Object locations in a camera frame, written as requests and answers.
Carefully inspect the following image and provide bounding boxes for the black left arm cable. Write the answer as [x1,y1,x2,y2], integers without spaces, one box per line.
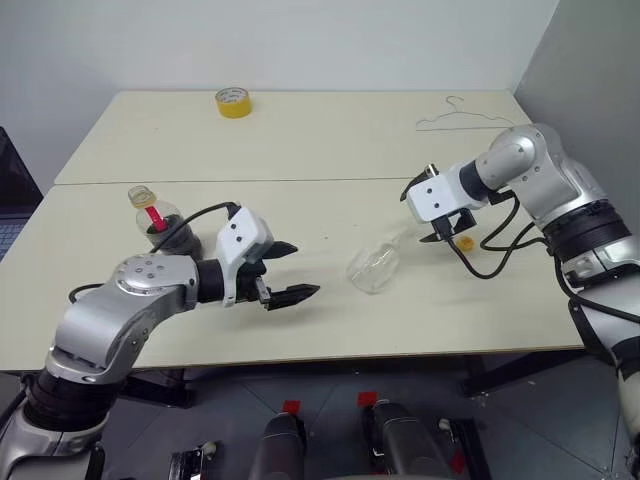
[68,201,245,302]

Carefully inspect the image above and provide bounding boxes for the black table frame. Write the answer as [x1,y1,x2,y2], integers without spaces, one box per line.
[118,349,599,410]

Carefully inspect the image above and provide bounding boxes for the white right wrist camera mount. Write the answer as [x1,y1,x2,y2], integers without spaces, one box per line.
[405,171,474,224]

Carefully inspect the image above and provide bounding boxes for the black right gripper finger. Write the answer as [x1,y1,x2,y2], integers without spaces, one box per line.
[399,163,441,202]
[418,223,454,245]

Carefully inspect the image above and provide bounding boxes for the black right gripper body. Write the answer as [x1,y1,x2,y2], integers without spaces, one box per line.
[433,208,477,239]

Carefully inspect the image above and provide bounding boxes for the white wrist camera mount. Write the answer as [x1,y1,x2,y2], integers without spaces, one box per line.
[214,205,276,308]
[405,171,474,224]

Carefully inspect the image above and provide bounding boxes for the yellow tape roll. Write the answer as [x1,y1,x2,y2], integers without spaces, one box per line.
[214,86,254,121]

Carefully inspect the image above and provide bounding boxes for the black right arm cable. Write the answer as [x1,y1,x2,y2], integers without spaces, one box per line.
[439,188,640,325]

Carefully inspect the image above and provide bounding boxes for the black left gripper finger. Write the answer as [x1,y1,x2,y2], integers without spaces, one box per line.
[257,278,321,314]
[260,241,300,261]

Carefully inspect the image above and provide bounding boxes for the dark liquid bottle with label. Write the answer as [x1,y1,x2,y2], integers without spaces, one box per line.
[127,185,206,259]

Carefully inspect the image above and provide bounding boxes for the white wire clothes hanger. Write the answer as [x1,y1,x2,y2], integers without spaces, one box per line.
[414,95,519,133]

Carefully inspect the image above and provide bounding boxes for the clear plastic bottle lying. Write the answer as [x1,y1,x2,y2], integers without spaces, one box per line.
[345,226,417,297]

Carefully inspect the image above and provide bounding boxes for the black floor bracket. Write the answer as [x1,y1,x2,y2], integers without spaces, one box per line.
[438,417,485,480]
[169,441,222,480]

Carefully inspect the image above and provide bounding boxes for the dark rounded shape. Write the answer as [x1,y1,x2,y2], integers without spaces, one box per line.
[248,414,308,480]
[366,399,444,480]

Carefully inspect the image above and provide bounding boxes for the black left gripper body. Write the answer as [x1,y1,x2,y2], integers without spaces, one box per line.
[233,247,269,306]

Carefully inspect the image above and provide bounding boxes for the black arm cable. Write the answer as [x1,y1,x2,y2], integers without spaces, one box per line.
[68,201,245,302]
[439,188,640,325]

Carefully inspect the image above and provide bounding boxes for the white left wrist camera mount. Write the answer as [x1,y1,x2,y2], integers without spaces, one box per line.
[214,205,276,308]

